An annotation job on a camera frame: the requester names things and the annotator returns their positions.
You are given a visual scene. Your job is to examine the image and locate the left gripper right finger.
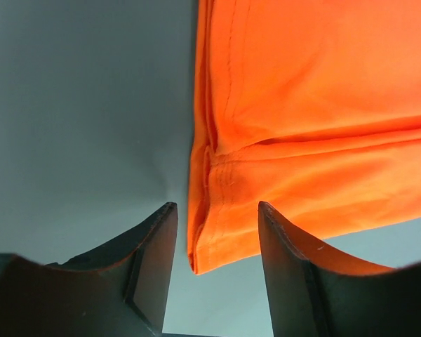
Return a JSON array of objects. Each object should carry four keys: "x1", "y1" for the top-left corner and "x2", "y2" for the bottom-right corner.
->
[{"x1": 258, "y1": 202, "x2": 421, "y2": 336}]

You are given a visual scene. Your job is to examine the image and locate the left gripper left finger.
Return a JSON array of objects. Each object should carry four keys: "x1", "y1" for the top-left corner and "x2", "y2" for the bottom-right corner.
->
[{"x1": 0, "y1": 202, "x2": 178, "y2": 336}]

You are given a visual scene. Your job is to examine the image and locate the orange t-shirt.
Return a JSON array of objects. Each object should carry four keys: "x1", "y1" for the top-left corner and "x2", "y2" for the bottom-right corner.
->
[{"x1": 187, "y1": 1, "x2": 421, "y2": 275}]

